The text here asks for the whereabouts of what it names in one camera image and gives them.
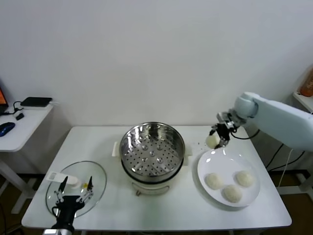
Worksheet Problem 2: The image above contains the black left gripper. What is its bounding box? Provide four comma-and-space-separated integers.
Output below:
52, 175, 94, 230

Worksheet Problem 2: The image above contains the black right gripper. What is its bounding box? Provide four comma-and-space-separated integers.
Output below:
209, 123, 232, 149

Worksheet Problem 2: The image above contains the white steamed baozi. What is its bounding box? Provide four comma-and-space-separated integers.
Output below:
222, 185, 243, 203
235, 170, 256, 188
204, 173, 224, 190
205, 135, 220, 149

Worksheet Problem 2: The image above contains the stainless steel steamer basket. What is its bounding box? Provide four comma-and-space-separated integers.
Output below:
120, 121, 186, 183

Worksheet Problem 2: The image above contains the round glass pot lid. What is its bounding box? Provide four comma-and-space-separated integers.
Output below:
45, 161, 108, 218

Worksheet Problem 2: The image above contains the white round plate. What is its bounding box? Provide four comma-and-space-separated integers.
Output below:
197, 148, 261, 208

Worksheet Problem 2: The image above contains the white side desk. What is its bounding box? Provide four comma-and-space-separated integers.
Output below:
0, 104, 55, 214

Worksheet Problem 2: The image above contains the white electric cooking pot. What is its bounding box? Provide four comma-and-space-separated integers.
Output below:
112, 141, 194, 197

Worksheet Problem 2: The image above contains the blue computer mouse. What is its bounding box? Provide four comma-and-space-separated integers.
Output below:
0, 121, 16, 137

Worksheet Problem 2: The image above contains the black flat box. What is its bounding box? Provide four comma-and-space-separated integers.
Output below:
20, 96, 53, 108

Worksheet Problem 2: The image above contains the laptop with orange screen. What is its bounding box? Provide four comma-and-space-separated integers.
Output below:
0, 79, 9, 116

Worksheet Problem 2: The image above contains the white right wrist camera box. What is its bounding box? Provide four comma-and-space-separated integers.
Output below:
217, 111, 242, 129

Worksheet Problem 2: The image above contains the white lid handle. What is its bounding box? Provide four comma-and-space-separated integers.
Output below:
46, 172, 81, 188

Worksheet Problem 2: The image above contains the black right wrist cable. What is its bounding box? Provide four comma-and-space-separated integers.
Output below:
229, 129, 260, 141

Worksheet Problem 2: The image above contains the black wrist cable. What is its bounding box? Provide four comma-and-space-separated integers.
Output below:
51, 205, 62, 219
229, 129, 260, 141

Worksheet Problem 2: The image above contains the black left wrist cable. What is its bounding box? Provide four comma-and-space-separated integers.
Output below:
51, 205, 62, 219

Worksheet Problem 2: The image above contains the black power cable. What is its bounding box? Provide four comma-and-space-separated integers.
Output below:
265, 143, 306, 172

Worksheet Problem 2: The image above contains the thin black desk cable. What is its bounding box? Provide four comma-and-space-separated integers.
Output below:
2, 100, 24, 116

